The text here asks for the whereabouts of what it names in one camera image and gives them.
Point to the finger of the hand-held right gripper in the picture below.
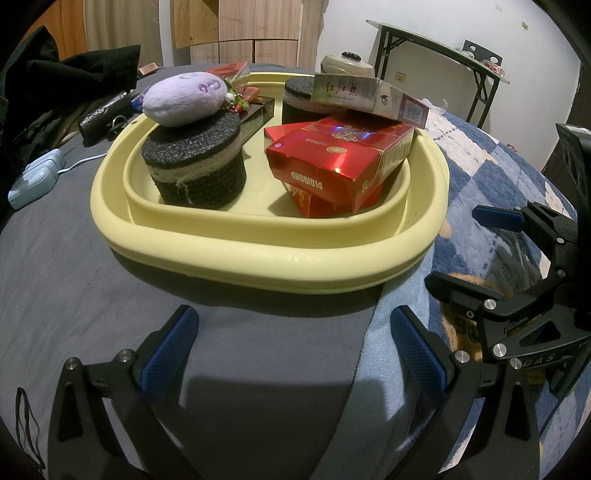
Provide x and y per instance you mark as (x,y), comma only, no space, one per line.
(501,218)
(461,288)

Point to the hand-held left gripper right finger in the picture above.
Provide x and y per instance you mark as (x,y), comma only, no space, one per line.
(420,355)

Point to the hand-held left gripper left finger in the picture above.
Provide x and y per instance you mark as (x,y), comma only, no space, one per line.
(168,355)

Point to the yellow plastic basin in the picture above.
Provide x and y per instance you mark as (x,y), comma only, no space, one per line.
(254,258)

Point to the glossy red carton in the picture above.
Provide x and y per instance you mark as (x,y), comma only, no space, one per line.
(318,208)
(323,152)

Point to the dark metallic red carton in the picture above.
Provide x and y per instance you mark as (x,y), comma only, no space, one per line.
(351,92)

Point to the black foam cylinder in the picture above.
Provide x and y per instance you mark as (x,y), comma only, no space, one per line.
(298,99)
(194,157)

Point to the round metal tin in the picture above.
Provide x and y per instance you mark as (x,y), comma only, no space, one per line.
(346,67)

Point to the small red dark-sided box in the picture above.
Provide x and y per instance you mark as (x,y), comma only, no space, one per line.
(258,117)

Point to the purple plush toy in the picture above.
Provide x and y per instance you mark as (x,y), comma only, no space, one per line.
(180,97)

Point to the red and white carton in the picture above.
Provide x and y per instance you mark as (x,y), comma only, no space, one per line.
(231,71)

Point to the blue checkered fleece blanket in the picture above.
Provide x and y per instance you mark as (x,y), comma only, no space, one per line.
(485,152)

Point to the white cloth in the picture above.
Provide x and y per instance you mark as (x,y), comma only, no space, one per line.
(436,105)

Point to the small red white packet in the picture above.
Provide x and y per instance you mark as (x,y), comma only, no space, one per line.
(495,67)

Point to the black folding table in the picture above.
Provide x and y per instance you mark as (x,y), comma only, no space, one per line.
(438,46)

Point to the light blue plastic case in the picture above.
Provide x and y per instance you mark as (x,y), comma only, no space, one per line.
(34,180)

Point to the dark shiny wrapper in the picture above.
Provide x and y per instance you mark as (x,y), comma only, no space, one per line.
(104,115)

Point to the small copper box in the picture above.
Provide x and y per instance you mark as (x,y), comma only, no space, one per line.
(148,69)

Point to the black jacket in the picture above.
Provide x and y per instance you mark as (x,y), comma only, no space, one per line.
(69,74)

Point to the wooden wardrobe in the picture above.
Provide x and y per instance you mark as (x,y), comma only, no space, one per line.
(258,27)

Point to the beige curtain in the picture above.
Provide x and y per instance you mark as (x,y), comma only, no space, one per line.
(120,27)

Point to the brown wooden panel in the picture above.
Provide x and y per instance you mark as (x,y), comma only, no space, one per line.
(64,27)

